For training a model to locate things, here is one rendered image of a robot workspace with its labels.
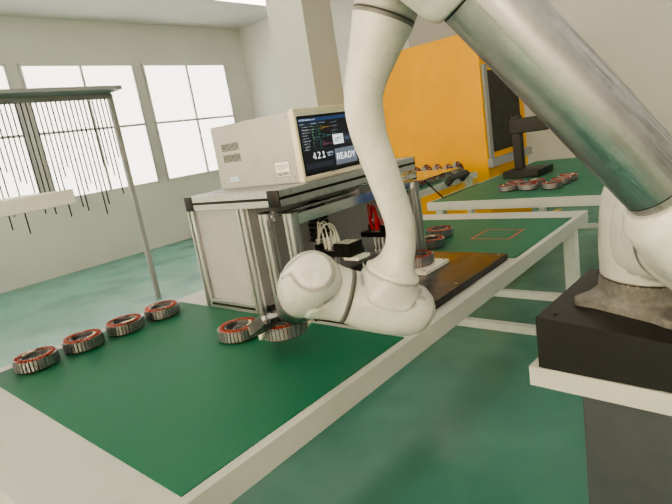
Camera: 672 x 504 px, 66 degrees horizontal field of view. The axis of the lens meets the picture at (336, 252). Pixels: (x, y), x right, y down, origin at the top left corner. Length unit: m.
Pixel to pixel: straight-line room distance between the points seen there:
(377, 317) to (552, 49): 0.50
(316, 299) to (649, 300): 0.57
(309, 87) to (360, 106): 4.72
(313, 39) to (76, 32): 3.82
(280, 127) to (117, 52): 7.10
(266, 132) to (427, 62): 3.87
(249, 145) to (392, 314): 0.87
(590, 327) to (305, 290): 0.49
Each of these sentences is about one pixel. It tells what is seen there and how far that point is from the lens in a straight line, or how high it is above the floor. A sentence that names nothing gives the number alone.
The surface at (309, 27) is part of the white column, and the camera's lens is 5.65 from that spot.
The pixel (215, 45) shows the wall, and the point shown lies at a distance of 9.55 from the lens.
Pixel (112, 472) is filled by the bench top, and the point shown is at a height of 0.75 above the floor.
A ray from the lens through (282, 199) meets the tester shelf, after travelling 1.38.
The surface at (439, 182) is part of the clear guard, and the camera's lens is 1.59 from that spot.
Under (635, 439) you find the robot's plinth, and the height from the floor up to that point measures 0.60.
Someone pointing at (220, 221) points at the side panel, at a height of 1.03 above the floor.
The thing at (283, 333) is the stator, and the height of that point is 0.81.
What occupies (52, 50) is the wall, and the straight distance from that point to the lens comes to 8.15.
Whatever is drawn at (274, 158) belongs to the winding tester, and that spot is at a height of 1.19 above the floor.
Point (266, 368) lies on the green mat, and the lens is 1.19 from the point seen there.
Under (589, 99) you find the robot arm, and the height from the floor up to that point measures 1.22.
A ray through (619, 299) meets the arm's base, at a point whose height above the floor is 0.87.
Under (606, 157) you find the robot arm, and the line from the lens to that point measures 0.76.
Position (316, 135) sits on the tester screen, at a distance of 1.53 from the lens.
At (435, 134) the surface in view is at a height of 1.09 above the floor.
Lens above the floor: 1.23
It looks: 13 degrees down
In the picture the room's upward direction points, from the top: 9 degrees counter-clockwise
